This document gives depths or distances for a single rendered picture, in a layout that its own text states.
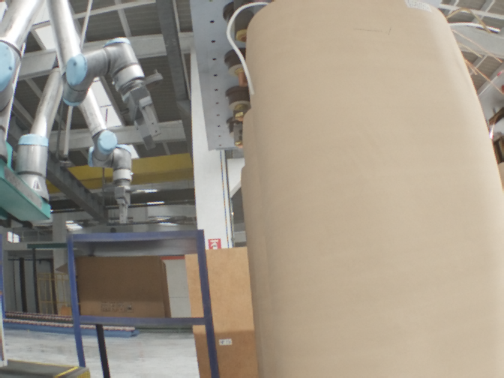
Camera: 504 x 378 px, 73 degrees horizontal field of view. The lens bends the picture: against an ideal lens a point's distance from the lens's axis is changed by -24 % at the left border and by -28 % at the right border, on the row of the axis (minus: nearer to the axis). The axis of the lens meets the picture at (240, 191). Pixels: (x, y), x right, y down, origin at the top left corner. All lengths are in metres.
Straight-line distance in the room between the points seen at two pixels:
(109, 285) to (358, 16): 1.52
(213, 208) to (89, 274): 10.01
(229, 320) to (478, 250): 1.87
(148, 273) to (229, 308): 0.66
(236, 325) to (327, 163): 1.83
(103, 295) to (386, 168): 1.49
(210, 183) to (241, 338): 9.80
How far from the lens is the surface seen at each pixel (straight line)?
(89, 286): 1.92
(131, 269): 1.87
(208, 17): 1.26
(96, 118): 1.86
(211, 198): 11.87
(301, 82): 0.67
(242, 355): 2.38
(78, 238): 1.87
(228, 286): 2.37
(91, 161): 1.93
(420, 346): 0.61
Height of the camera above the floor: 0.55
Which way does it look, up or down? 16 degrees up
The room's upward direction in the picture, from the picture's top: 5 degrees counter-clockwise
